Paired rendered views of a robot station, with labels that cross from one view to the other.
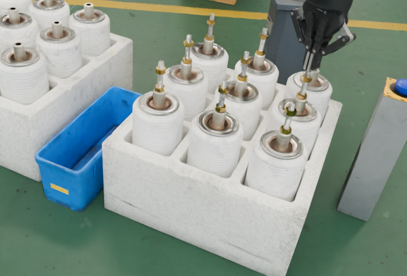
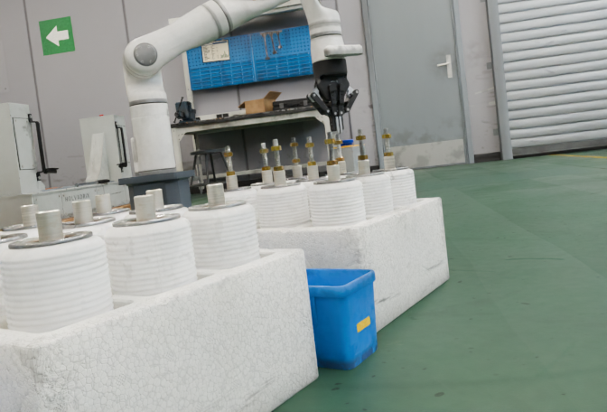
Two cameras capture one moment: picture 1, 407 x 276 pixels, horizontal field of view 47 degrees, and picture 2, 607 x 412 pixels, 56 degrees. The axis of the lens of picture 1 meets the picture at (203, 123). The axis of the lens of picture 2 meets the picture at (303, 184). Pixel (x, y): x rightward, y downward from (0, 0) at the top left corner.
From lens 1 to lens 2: 126 cm
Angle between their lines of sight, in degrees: 76
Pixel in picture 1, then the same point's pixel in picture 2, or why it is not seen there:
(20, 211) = (379, 379)
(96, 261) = (452, 332)
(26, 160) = (303, 345)
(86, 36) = not seen: hidden behind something
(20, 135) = (295, 297)
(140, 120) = (355, 189)
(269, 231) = (435, 228)
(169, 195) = (398, 250)
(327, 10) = (338, 79)
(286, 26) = (181, 198)
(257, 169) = (405, 186)
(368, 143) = not seen: hidden behind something
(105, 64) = not seen: hidden behind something
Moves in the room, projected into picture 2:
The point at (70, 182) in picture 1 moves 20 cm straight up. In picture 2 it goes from (370, 295) to (355, 163)
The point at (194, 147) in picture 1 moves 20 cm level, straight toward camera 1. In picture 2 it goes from (379, 194) to (491, 183)
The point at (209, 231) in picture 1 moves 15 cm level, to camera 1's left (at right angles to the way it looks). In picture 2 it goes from (420, 267) to (415, 287)
